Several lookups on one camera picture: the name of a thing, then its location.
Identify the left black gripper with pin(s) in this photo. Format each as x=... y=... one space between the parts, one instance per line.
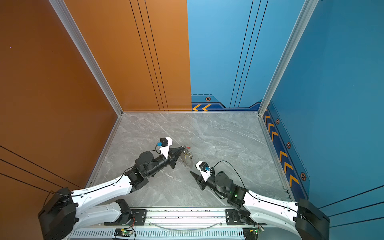
x=173 y=155

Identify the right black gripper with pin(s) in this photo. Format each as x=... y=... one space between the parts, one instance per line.
x=199 y=181

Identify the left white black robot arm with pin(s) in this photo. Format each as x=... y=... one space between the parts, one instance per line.
x=70 y=210

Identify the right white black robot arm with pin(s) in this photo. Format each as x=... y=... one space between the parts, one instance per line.
x=301 y=218

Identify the right green circuit board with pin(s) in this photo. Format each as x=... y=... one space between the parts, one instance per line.
x=252 y=233

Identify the green circuit board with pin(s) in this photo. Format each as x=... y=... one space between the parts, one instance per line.
x=252 y=233
x=123 y=234

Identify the left green circuit board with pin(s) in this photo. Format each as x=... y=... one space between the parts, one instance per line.
x=123 y=234

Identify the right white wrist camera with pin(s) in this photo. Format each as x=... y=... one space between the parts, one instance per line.
x=205 y=170

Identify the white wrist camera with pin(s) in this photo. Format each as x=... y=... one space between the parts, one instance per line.
x=163 y=146
x=205 y=170

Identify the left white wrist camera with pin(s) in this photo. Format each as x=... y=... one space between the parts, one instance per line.
x=163 y=146

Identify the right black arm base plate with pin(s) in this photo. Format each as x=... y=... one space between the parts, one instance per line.
x=234 y=218

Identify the white slotted cable duct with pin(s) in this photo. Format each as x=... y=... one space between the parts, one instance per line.
x=160 y=234

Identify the aluminium front rail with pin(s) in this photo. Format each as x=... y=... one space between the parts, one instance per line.
x=204 y=217

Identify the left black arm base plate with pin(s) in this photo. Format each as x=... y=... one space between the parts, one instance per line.
x=134 y=218

